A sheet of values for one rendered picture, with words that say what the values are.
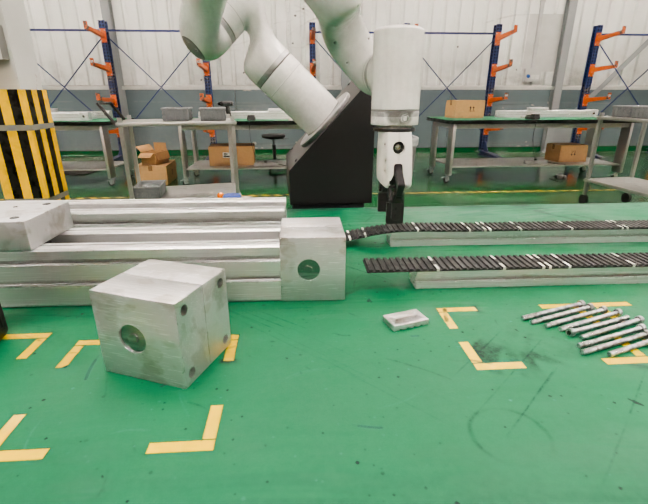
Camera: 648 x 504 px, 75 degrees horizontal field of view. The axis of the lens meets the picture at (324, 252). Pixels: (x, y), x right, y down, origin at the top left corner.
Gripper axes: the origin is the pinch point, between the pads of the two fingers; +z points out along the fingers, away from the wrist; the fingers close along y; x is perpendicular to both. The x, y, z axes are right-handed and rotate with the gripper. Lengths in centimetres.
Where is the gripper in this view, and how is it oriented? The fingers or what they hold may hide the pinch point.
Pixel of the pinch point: (389, 211)
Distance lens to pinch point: 82.5
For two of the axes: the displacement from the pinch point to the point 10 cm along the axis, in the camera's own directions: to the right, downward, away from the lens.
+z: 0.0, 9.4, 3.5
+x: -10.0, 0.2, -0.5
